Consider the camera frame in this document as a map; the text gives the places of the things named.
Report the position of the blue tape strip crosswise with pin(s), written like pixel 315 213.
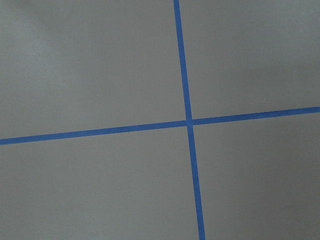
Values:
pixel 158 126

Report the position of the blue tape strip lengthwise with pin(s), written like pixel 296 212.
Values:
pixel 189 121

